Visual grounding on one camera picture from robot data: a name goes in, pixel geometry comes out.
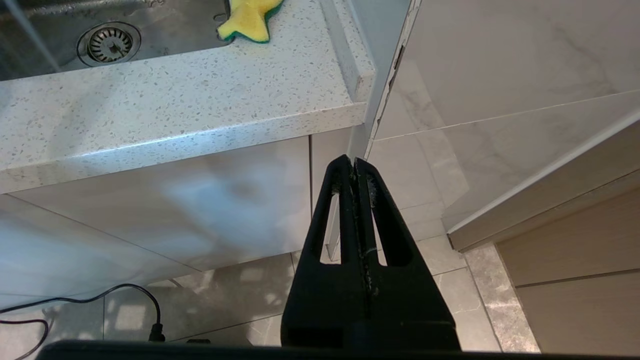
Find yellow green sponge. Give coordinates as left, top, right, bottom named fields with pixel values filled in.
left=217, top=0, right=285, bottom=44

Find narrow glossy cabinet door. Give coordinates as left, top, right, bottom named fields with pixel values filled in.
left=310, top=127, right=351, bottom=261

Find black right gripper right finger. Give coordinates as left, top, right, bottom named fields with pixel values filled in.
left=354, top=158, right=461, bottom=351

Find wide glossy cabinet door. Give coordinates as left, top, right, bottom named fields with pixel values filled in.
left=0, top=135, right=312, bottom=301

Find light wooden cabinet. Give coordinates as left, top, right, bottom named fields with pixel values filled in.
left=445, top=107, right=640, bottom=357

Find stainless steel sink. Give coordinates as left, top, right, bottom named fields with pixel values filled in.
left=0, top=0, right=235, bottom=82

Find thin black cable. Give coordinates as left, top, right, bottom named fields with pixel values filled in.
left=0, top=319, right=51, bottom=360

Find metal sink drain strainer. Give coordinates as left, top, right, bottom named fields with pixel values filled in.
left=76, top=22, right=142, bottom=67

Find black cable with plug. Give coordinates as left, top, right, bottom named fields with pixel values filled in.
left=0, top=284, right=166, bottom=344

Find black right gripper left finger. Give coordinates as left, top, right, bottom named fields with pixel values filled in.
left=281, top=155, right=372, bottom=351

